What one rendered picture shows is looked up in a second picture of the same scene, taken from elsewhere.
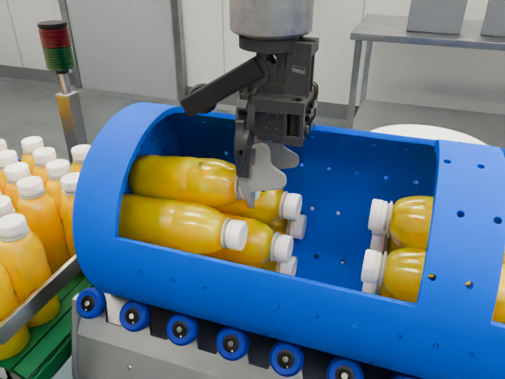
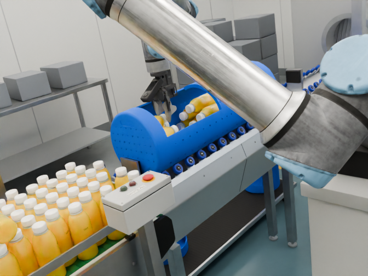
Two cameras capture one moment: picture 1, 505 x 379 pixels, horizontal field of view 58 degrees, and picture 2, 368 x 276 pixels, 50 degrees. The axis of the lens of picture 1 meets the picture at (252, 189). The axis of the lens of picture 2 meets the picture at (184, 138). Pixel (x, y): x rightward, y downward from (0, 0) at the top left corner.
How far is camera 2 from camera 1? 1.42 m
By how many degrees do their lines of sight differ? 58
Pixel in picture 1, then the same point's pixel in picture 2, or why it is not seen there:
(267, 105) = (168, 87)
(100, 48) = not seen: outside the picture
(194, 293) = (188, 140)
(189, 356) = (183, 176)
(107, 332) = not seen: hidden behind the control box
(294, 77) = (168, 79)
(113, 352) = not seen: hidden behind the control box
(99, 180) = (153, 125)
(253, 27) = (164, 68)
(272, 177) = (173, 108)
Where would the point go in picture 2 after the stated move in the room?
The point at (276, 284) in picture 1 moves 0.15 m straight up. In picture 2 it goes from (201, 122) to (196, 86)
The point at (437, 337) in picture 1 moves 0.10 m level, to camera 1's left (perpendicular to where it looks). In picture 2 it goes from (226, 113) to (219, 121)
